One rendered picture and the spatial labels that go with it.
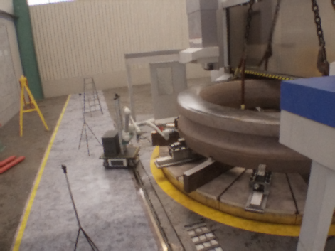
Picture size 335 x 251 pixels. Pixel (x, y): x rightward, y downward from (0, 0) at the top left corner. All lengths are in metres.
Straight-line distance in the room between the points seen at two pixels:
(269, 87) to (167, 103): 3.72
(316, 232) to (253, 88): 7.35
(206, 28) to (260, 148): 5.05
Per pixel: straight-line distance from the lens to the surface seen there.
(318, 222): 1.68
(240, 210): 4.67
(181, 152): 5.68
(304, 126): 1.52
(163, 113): 9.76
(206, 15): 8.70
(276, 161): 4.63
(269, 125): 4.40
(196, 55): 8.42
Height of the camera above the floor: 2.94
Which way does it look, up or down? 19 degrees down
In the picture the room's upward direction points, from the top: 4 degrees counter-clockwise
